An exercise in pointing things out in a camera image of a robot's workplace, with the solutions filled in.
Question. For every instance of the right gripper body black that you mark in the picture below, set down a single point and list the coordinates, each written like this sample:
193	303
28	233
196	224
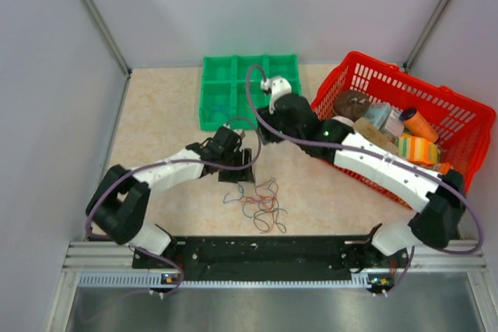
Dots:
275	120

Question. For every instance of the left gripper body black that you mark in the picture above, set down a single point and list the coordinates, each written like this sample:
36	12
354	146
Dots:
233	175

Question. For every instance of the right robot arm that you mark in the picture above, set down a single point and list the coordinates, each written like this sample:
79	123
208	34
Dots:
437	198

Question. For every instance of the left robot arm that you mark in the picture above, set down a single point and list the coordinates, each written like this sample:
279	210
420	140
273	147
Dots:
119	204

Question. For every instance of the green six-compartment tray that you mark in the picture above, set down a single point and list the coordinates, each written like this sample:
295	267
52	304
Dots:
223	95

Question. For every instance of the brown round pouch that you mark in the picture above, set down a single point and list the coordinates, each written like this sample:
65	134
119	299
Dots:
351	104

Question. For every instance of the brown cardboard box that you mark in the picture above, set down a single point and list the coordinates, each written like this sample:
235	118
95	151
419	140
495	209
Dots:
373	135

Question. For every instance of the light blue patterned box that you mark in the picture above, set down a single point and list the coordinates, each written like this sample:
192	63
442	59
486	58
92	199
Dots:
385	118

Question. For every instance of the orange bottle blue cap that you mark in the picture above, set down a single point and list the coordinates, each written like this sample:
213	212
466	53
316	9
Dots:
416	123

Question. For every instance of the yellow green sponge pack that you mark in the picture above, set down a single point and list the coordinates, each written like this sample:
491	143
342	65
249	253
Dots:
418	150

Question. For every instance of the orange snack packet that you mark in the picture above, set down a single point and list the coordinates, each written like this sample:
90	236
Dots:
442	168

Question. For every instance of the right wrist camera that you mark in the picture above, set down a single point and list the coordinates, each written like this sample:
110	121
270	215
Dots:
276	87

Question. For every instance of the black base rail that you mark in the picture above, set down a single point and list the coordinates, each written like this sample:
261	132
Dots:
277	258

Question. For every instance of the left aluminium frame post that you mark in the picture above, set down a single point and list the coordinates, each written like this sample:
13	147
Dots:
106	36

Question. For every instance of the aluminium frame post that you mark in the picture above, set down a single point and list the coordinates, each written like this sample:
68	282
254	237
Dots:
106	36
424	37

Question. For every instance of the right aluminium frame post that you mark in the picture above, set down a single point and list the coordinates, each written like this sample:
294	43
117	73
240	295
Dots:
424	37

